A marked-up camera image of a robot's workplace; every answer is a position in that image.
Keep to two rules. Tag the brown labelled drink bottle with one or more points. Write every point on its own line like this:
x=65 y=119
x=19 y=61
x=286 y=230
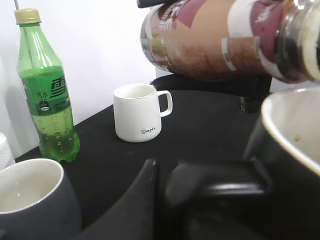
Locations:
x=207 y=39

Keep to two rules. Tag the dark grey mug white inside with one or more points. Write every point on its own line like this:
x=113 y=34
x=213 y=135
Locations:
x=38 y=202

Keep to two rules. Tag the white lavender cup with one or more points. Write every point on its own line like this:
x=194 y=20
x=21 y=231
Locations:
x=6 y=156

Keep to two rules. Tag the white mug with script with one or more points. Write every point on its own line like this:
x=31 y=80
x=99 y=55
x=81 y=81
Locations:
x=138 y=111

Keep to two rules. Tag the black mug white inside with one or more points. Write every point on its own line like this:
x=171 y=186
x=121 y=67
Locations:
x=271 y=193

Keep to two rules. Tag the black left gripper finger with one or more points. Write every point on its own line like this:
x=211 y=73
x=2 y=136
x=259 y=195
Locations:
x=132 y=217

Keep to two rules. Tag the green sprite bottle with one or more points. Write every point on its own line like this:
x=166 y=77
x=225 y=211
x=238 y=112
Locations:
x=45 y=87

